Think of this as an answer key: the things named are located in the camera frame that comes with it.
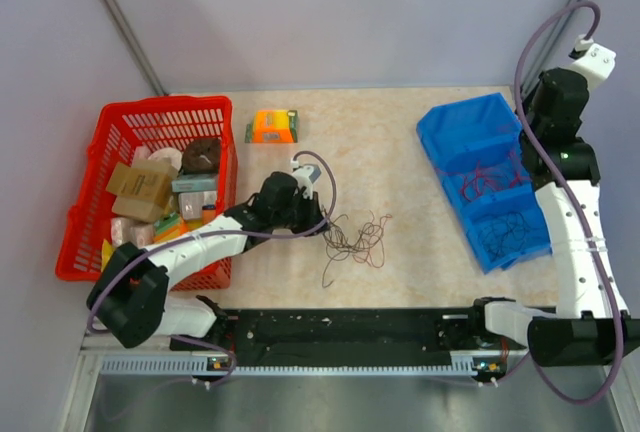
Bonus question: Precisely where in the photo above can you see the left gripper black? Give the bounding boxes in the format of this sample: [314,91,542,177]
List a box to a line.
[272,189,329,237]

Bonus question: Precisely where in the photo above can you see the red and black cable tangle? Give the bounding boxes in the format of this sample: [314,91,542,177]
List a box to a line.
[320,209,394,289]

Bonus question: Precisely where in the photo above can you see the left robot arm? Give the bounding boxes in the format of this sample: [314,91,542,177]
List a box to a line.
[87,164,327,349]

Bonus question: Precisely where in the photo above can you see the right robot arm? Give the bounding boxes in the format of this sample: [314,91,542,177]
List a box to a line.
[466,68,639,367]

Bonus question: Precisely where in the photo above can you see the blue plastic divided bin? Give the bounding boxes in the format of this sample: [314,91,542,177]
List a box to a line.
[416,93,551,273]

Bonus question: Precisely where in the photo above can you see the orange yellow box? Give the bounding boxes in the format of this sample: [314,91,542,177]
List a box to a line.
[244,109,299,144]

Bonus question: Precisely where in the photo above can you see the brown round cake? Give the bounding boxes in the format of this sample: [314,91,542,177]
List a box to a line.
[181,138,222,174]

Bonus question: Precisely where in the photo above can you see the teal flat packet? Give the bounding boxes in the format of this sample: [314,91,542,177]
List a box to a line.
[171,173,219,193]

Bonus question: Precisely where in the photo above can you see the brown cardboard box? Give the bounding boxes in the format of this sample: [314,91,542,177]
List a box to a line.
[106,159,178,223]

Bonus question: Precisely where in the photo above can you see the pink wrapped snack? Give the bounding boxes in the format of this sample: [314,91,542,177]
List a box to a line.
[110,217,155,247]

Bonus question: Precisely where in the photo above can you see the red plastic basket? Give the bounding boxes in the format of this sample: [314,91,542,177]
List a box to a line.
[55,95,238,282]

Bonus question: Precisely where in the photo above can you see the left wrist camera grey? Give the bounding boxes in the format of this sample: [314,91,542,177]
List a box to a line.
[291,159,321,200]

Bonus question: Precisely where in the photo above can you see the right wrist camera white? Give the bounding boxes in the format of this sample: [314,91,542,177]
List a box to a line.
[567,34,616,93]

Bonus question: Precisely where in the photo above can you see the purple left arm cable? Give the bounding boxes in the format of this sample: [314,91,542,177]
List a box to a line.
[85,150,339,388]

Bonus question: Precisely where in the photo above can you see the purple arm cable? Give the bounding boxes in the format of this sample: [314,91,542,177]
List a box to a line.
[513,0,629,407]
[85,150,339,388]

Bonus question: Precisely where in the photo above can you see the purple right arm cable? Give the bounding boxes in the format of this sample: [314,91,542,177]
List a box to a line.
[513,0,629,407]

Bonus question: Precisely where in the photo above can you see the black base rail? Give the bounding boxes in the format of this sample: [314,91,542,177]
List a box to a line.
[203,307,515,367]

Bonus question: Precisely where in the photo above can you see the black cables in bin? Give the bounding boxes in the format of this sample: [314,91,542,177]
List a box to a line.
[477,211,541,258]

